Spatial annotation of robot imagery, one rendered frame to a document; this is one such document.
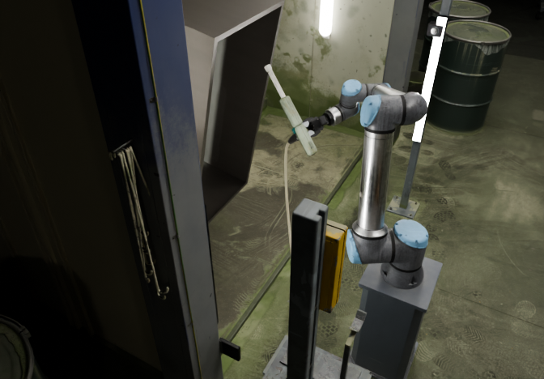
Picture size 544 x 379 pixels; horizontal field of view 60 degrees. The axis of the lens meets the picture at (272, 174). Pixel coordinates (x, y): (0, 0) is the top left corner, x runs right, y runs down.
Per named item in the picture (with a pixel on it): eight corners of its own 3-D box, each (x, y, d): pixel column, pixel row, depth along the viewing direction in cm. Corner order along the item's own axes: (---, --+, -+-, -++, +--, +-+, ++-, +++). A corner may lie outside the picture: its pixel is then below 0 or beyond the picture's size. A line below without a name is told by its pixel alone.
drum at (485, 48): (422, 103, 488) (440, 16, 436) (481, 109, 476) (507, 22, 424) (422, 131, 442) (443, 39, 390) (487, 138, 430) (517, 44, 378)
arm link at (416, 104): (439, 95, 171) (387, 79, 236) (405, 96, 171) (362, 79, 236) (436, 127, 175) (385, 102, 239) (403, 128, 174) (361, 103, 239)
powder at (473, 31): (441, 20, 435) (442, 19, 435) (504, 25, 425) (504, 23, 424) (444, 40, 393) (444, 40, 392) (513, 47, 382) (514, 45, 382)
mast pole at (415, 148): (398, 208, 351) (447, -24, 255) (401, 204, 355) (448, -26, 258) (405, 210, 350) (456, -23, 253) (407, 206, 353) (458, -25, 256)
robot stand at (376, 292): (418, 344, 258) (443, 263, 221) (401, 391, 237) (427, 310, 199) (364, 321, 270) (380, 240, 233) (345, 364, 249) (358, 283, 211)
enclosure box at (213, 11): (141, 212, 267) (142, 6, 189) (201, 159, 310) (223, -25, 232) (192, 240, 258) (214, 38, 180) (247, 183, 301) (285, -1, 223)
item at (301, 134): (304, 159, 247) (320, 150, 225) (297, 163, 245) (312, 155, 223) (262, 78, 248) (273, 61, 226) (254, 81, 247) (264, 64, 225)
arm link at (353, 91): (364, 77, 231) (360, 95, 241) (341, 78, 230) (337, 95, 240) (367, 91, 225) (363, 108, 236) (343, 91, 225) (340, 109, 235)
